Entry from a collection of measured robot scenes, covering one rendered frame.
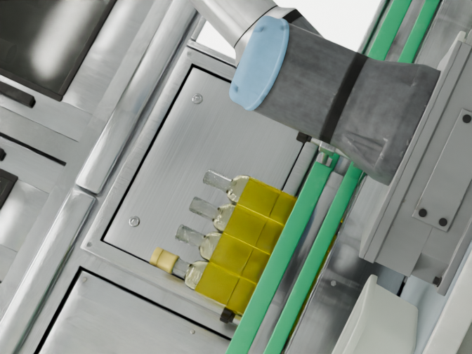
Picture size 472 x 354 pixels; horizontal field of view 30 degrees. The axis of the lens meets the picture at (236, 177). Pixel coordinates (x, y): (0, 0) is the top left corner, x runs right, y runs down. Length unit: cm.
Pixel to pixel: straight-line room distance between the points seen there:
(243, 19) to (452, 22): 60
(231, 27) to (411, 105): 31
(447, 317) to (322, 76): 31
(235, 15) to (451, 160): 37
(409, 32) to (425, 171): 72
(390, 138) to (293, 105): 12
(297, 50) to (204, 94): 78
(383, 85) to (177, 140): 81
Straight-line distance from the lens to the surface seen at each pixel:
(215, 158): 176
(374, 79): 104
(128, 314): 175
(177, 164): 176
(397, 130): 101
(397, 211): 101
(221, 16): 121
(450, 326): 101
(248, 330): 143
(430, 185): 101
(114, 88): 185
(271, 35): 105
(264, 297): 144
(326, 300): 143
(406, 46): 169
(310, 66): 104
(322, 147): 147
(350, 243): 144
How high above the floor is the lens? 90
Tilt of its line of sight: 7 degrees up
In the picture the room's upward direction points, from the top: 65 degrees counter-clockwise
